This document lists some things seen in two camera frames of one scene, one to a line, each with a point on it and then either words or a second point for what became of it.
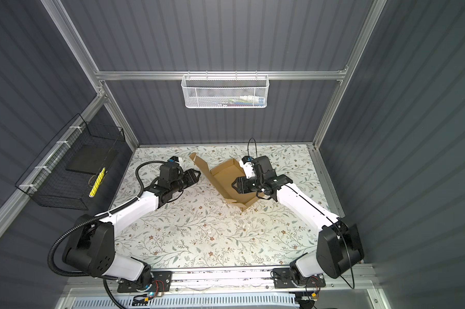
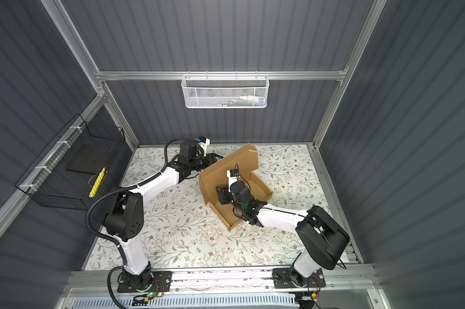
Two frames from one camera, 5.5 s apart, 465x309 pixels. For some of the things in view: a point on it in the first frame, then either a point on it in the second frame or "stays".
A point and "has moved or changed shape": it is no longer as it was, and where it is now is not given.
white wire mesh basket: [225, 91] stays
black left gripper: [190, 176] to [210, 158]
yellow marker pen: [96, 183] stays
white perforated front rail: [261, 302] stays
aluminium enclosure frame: [290, 286] stays
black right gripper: [242, 182] to [223, 195]
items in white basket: [245, 100] stays
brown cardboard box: [223, 177] has moved or changed shape
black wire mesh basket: [71, 172] stays
